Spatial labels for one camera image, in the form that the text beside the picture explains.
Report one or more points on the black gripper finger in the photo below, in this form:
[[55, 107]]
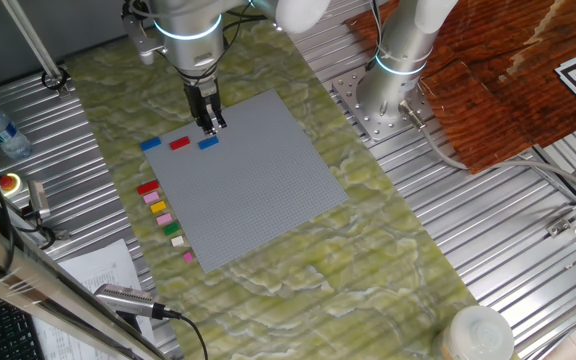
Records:
[[216, 120], [200, 117]]

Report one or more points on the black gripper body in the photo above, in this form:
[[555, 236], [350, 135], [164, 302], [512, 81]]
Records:
[[200, 95]]

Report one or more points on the short red Lego brick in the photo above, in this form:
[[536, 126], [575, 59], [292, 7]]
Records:
[[148, 187]]

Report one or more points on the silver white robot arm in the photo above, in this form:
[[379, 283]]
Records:
[[188, 45]]

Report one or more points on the long blue Lego brick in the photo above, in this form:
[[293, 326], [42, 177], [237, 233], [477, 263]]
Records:
[[150, 144], [208, 143]]

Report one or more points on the long red Lego brick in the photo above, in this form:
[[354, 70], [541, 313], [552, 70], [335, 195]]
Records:
[[179, 143]]

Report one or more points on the grey Lego baseplate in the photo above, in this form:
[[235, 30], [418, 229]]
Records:
[[248, 190]]

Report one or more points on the yellow Lego brick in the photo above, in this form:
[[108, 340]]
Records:
[[158, 206]]

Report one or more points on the green Lego brick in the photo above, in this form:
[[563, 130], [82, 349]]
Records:
[[171, 229]]

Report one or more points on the white Lego brick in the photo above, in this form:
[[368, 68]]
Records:
[[178, 241]]

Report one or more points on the tiny pink Lego brick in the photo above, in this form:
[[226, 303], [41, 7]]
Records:
[[188, 257]]

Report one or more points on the slanted aluminium pole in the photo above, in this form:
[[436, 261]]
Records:
[[33, 40]]

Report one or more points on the small grey box device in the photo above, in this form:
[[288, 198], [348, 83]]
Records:
[[38, 197]]

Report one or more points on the printed white paper sheets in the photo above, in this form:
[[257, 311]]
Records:
[[103, 270]]

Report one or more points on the clear water bottle blue cap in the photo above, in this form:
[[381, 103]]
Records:
[[0, 131]]

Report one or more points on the red emergency stop button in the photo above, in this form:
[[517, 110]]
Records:
[[9, 183]]

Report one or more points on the green marble pattern mat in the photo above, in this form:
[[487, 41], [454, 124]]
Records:
[[318, 300]]

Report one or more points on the white plastic jar lid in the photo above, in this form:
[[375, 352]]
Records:
[[478, 332]]

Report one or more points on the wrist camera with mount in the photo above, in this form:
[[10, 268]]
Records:
[[143, 42]]

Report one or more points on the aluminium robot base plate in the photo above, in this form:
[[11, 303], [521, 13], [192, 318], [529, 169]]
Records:
[[348, 95]]

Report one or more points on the grey camera device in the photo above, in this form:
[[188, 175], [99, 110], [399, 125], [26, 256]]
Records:
[[123, 300]]

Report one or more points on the metal frame bar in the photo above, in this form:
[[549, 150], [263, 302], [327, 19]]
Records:
[[28, 285]]

